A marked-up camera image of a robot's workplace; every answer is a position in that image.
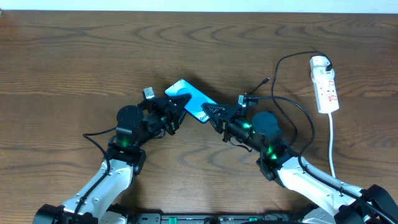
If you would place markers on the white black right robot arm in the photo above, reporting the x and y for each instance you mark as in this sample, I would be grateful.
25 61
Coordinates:
278 162

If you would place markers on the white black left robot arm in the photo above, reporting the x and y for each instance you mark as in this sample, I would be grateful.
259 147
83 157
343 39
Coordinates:
123 159

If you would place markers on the blue Galaxy smartphone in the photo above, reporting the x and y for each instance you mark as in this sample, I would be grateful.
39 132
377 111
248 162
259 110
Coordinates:
194 105

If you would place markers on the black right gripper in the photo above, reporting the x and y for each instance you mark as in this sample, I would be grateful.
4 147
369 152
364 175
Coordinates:
221 119

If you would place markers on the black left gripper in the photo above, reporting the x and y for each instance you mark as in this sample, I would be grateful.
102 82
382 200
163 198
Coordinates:
170 115

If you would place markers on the white USB charger adapter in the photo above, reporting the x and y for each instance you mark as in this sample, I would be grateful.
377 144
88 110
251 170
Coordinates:
320 75

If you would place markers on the white power strip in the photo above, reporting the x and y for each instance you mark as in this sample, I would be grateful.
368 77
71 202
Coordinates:
325 93

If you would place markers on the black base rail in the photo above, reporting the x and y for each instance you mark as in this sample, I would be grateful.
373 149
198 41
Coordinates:
157 218

